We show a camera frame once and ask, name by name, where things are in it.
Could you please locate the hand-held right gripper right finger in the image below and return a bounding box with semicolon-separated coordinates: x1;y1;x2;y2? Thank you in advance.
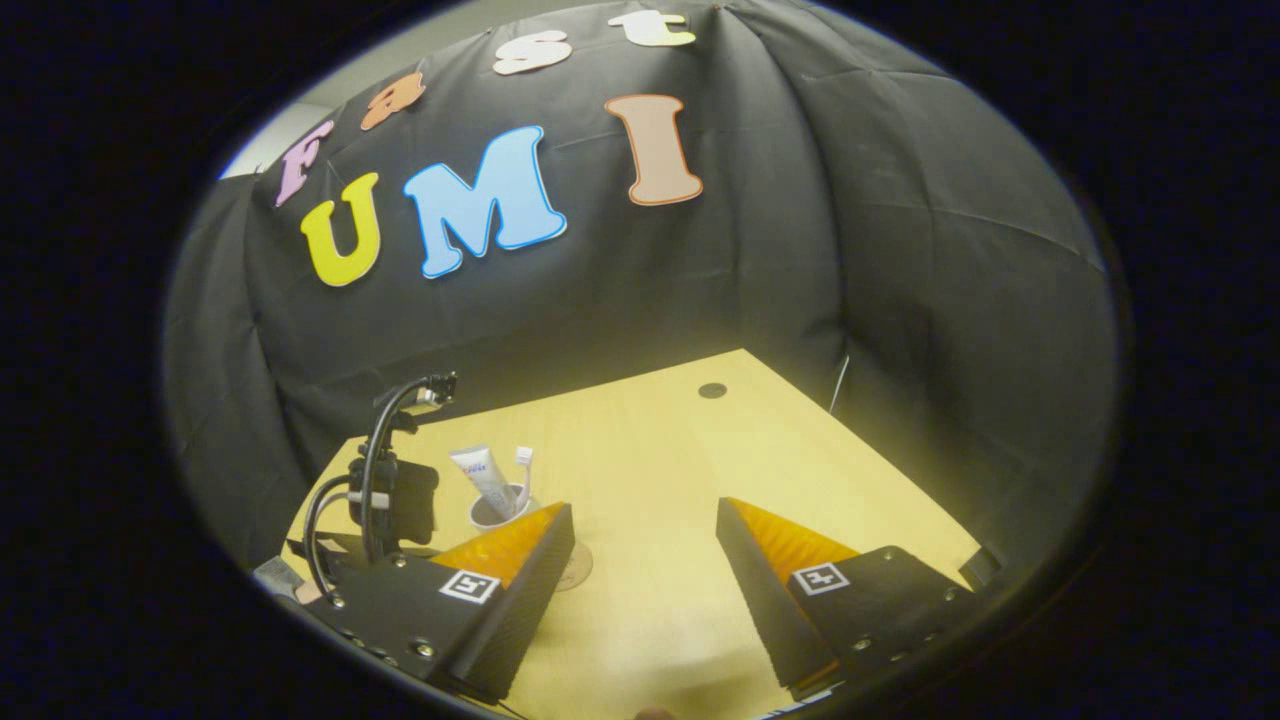
716;496;983;703

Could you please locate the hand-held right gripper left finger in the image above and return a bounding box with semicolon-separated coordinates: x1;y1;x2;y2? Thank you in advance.
299;501;577;703

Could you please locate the round cork coaster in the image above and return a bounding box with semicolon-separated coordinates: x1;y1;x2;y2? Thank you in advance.
555;541;595;592

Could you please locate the white cup with wooden handle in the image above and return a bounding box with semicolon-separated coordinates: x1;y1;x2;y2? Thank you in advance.
468;483;536;531

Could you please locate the white toothpaste tube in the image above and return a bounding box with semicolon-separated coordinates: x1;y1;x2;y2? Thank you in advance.
448;444;517;520

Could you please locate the light wooden desktop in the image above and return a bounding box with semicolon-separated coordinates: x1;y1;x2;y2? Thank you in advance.
283;348;986;720

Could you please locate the dark object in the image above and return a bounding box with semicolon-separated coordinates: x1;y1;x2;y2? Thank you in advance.
958;545;1004;591

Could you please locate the black backdrop cloth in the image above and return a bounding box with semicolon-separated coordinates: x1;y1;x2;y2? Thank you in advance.
163;0;1118;571

